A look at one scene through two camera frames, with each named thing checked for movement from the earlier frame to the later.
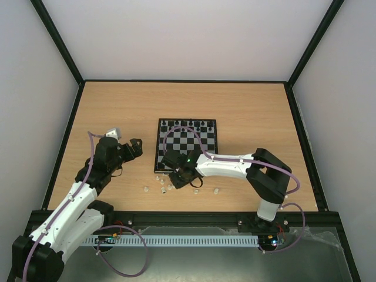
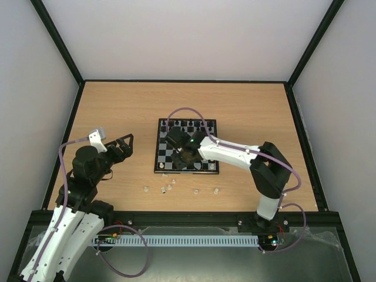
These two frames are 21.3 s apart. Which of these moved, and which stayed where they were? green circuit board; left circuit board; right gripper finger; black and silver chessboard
Moved: right gripper finger
Stayed: green circuit board; black and silver chessboard; left circuit board
